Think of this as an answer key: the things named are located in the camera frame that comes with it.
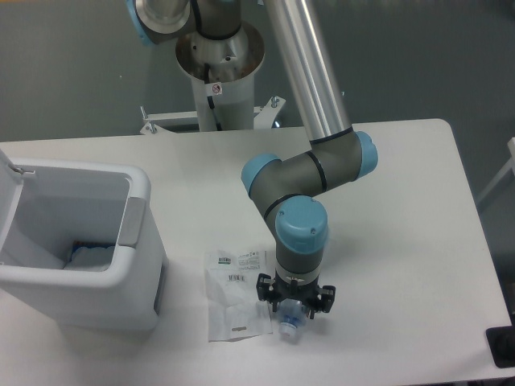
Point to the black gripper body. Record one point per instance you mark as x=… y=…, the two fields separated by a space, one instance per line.
x=296 y=291

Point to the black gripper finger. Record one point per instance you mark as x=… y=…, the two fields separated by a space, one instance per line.
x=267 y=290
x=320 y=299

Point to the clear plastic water bottle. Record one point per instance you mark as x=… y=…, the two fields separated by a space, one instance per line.
x=291 y=316

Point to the clear plastic packaging bag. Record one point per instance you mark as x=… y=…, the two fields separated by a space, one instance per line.
x=234 y=310

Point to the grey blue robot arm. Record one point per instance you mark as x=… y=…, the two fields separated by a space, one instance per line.
x=283 y=191

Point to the white trash can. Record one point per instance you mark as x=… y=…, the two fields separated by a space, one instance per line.
x=92 y=202

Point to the white trash can lid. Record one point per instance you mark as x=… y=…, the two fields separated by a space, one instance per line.
x=13 y=178

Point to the black device at table edge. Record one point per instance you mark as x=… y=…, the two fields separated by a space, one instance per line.
x=501 y=344

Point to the white pedestal base frame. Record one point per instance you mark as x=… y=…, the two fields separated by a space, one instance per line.
x=264 y=117

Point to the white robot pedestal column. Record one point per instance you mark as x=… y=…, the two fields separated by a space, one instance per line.
x=222 y=76

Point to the white frame at right edge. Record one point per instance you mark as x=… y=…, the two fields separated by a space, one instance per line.
x=499 y=182

